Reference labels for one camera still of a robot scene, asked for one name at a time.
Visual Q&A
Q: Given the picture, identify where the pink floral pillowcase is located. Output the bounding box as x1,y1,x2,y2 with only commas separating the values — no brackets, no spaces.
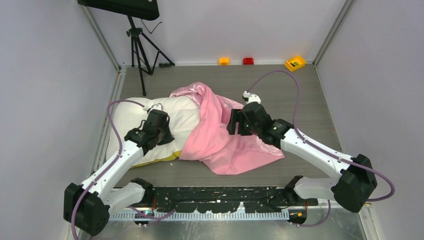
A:
170,82,285,175

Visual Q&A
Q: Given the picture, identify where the white yellow-edged pillow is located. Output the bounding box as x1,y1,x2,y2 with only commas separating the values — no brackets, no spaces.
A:
105,96,200,168

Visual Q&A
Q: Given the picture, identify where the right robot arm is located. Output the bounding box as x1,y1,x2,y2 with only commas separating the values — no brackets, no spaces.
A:
226,102,378,213

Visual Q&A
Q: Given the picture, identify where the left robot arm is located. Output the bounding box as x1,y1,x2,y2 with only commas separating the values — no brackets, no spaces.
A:
63,109,174,236

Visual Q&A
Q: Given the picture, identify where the red toy block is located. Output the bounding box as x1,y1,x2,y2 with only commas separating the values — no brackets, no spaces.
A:
242,57,255,65

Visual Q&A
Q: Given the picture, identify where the orange toy block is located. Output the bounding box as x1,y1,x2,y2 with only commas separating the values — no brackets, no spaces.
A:
218,57,230,66

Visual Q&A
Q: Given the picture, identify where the small black adapter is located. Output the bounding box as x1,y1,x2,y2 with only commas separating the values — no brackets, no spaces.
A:
158,62,173,68

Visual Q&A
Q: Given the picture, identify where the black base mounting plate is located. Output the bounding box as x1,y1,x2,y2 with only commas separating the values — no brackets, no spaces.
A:
141,186,318,214

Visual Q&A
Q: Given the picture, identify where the yellow toy bin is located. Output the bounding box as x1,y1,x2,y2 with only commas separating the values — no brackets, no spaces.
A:
284,55,307,72

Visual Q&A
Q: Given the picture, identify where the black light panel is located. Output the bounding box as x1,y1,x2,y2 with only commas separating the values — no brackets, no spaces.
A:
77,0,160,21

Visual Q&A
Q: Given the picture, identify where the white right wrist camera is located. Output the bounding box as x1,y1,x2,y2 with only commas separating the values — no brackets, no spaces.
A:
242,91,262,104

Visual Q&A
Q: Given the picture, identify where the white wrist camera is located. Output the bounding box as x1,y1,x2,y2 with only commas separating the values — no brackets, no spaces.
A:
242,91,262,104
143,103,163,114

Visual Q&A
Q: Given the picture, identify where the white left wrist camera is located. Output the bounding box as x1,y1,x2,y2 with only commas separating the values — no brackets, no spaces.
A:
143,103,163,114

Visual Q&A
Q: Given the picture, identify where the black camera tripod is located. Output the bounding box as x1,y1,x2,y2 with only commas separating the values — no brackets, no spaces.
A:
126,15,176,97

